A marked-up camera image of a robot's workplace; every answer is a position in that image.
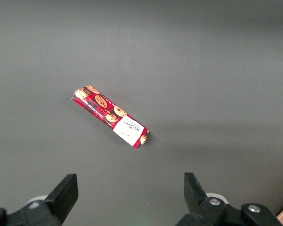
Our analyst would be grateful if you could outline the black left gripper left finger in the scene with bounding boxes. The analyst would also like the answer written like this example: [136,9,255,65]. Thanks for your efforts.
[22,174,79,226]

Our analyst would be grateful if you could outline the red cookie box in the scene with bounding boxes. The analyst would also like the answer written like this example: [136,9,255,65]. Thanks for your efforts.
[71,84,150,151]

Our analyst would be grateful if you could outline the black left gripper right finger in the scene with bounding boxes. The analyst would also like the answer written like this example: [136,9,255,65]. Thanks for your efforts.
[176,172,227,226]

